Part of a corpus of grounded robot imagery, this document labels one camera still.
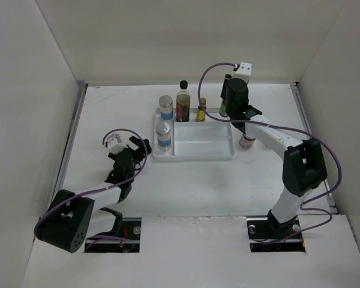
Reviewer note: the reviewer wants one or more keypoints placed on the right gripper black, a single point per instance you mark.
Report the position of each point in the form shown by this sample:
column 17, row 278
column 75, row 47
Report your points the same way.
column 224, row 94

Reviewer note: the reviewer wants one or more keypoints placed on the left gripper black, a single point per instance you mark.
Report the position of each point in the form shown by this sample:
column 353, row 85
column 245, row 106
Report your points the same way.
column 138, row 143

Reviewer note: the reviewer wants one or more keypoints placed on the small yellow-label bottle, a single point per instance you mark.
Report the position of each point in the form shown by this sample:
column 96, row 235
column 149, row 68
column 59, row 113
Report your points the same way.
column 200, row 117

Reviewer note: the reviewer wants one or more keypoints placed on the dark soy sauce bottle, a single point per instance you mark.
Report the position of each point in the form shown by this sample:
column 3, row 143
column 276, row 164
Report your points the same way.
column 183, row 99

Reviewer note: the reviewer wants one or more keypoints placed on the blue-label jar of white pearls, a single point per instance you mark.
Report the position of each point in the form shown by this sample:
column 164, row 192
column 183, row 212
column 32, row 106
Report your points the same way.
column 166, row 108

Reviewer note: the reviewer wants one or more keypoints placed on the green red sauce bottle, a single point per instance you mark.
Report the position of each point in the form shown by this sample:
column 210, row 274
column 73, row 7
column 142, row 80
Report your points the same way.
column 222, row 109

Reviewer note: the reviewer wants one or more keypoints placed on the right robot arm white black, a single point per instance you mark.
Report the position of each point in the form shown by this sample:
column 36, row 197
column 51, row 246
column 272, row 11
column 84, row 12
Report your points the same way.
column 303, row 164

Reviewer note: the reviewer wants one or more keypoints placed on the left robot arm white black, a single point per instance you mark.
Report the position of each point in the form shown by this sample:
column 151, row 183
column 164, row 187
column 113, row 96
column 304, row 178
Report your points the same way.
column 85, row 221

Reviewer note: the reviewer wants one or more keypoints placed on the white divided organizer tray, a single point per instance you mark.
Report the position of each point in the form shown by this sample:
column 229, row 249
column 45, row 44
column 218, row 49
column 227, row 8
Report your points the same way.
column 196, row 141

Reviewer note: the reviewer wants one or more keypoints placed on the red-lid spice jar left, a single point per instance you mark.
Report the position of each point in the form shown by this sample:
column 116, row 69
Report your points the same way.
column 246, row 141

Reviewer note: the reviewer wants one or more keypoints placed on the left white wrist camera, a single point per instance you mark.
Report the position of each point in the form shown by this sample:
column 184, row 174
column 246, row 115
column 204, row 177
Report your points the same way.
column 114, row 144

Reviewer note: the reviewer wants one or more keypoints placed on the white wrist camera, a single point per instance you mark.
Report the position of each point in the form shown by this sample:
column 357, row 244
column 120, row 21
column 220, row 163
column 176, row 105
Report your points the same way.
column 242, row 71
column 114, row 144

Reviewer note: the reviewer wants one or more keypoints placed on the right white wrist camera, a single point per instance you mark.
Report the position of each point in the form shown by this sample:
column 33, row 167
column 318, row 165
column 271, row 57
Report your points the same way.
column 242, row 71

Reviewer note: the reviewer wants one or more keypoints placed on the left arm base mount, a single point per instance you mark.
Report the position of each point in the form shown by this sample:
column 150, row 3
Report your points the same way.
column 110, row 232

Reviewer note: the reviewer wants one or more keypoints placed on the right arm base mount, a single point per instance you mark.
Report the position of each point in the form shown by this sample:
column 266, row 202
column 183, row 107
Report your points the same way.
column 266, row 235

